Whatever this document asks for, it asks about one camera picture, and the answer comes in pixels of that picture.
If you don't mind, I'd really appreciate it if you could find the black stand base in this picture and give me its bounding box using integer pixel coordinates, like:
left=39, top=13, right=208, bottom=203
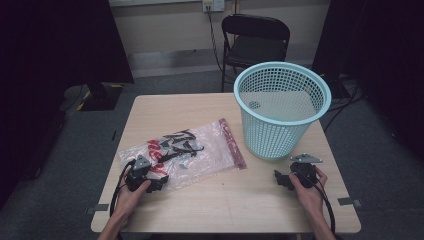
left=78, top=81, right=125, bottom=113

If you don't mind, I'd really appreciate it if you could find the light blue mesh basket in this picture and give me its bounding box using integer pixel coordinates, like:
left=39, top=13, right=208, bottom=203
left=232, top=60, right=333, bottom=162

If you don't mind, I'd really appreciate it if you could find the black power cable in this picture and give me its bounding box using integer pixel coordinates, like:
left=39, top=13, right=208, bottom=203
left=205, top=9, right=236, bottom=82

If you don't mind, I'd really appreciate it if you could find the black folding chair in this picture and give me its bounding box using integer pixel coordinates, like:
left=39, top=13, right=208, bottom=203
left=220, top=13, right=291, bottom=93

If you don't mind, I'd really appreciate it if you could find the clear printed plastic bag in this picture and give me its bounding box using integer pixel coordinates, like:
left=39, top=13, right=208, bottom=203
left=117, top=117, right=248, bottom=193

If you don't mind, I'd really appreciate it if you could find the person's right hand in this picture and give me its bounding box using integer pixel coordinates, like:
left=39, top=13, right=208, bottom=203
left=288, top=166, right=330, bottom=218

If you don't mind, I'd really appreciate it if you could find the white wall outlet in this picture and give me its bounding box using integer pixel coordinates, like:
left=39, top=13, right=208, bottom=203
left=201, top=0, right=226, bottom=13

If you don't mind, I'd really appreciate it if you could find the black curtain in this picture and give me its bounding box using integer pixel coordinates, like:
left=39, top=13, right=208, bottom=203
left=0, top=0, right=135, bottom=209
left=312, top=0, right=424, bottom=163

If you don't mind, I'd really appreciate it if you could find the black floor cable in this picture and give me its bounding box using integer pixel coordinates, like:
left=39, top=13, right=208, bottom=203
left=322, top=79, right=365, bottom=134

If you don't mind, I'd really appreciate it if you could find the person's left hand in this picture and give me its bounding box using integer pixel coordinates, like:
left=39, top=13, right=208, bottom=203
left=114, top=179, right=152, bottom=221

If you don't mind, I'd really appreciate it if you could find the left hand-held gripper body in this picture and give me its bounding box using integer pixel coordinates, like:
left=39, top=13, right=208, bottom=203
left=124, top=154, right=153, bottom=193

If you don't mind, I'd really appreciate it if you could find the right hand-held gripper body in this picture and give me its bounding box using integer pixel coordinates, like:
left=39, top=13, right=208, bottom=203
left=289, top=152, right=324, bottom=189

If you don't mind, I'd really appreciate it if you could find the grey tape strip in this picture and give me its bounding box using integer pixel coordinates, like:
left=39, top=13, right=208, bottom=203
left=85, top=203, right=110, bottom=215
left=337, top=196, right=363, bottom=207

